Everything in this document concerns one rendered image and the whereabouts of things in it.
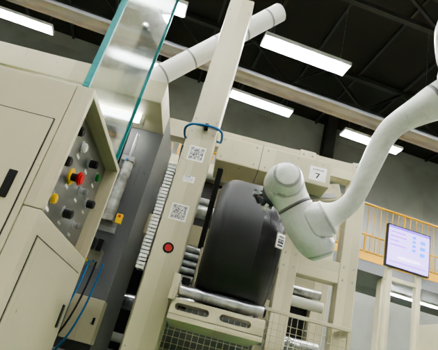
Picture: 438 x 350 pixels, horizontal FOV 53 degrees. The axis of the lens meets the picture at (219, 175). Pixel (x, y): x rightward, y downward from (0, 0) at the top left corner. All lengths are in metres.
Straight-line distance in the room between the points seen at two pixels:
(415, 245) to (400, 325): 7.15
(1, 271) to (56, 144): 0.34
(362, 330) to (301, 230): 11.28
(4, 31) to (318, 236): 13.10
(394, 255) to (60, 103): 5.05
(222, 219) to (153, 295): 0.41
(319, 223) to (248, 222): 0.51
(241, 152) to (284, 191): 1.12
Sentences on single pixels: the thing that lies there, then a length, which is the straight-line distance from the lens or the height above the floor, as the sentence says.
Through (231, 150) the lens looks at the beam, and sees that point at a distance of 2.29.
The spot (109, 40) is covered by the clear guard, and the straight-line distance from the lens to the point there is 1.39.
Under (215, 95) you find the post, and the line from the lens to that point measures 2.15.
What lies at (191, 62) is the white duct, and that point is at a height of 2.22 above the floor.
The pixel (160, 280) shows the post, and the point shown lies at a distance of 1.80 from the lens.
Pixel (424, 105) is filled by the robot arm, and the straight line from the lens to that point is 1.29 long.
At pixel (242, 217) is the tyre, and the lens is 1.68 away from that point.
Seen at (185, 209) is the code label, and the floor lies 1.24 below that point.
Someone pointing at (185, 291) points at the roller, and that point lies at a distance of 1.71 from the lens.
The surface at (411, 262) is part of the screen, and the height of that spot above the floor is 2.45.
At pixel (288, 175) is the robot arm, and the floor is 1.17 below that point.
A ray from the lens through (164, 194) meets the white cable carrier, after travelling 1.91.
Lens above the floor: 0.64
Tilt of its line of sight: 24 degrees up
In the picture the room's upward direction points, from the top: 15 degrees clockwise
